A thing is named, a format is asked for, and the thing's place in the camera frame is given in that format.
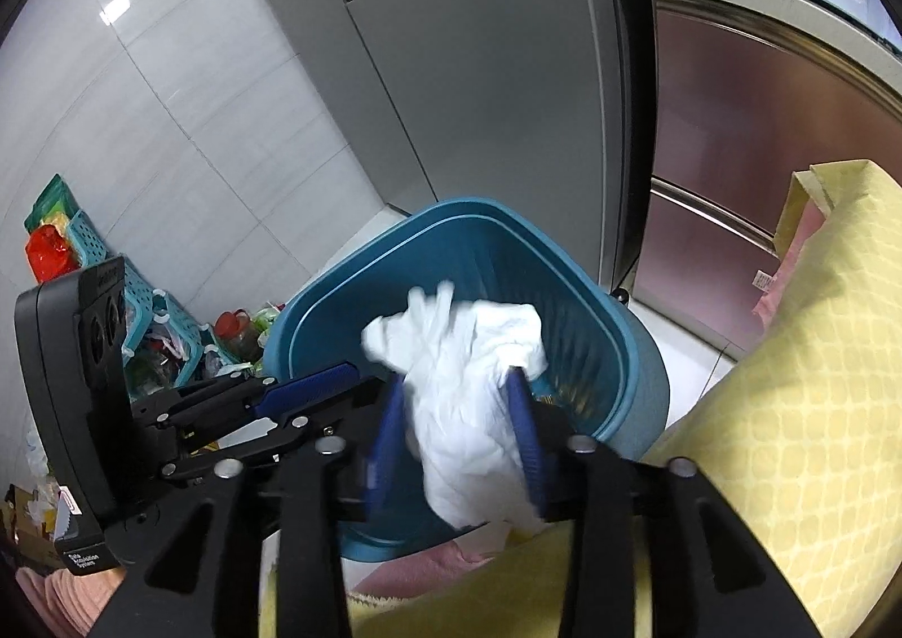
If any blue trash bin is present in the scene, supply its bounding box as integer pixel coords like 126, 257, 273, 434
262, 197, 670, 561

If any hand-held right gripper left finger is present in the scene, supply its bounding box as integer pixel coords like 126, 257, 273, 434
85, 374, 406, 638

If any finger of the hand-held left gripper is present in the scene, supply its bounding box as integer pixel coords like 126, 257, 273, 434
158, 379, 387, 479
130, 362, 362, 431

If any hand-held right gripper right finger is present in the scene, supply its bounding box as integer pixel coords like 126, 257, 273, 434
503, 366, 822, 638

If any green plastic bag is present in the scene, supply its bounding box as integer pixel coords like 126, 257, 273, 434
24, 173, 82, 237

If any white tissue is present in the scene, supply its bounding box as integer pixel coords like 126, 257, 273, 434
361, 281, 551, 535

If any grey refrigerator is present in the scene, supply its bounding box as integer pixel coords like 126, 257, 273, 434
211, 0, 656, 301

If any red lid glass jar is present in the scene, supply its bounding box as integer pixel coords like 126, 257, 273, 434
213, 310, 258, 367

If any person's left forearm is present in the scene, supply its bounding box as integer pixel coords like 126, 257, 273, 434
14, 566, 126, 635

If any teal plastic basket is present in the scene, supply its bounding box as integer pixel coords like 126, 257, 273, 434
67, 208, 209, 400

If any cardboard box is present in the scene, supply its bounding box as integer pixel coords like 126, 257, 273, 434
3, 483, 68, 572

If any red plastic bag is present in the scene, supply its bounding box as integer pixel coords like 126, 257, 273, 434
26, 224, 80, 283

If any yellow checked cloth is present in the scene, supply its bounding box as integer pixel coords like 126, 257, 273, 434
257, 159, 902, 638

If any mauve kitchen base cabinet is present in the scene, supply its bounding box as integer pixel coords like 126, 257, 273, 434
620, 0, 902, 357

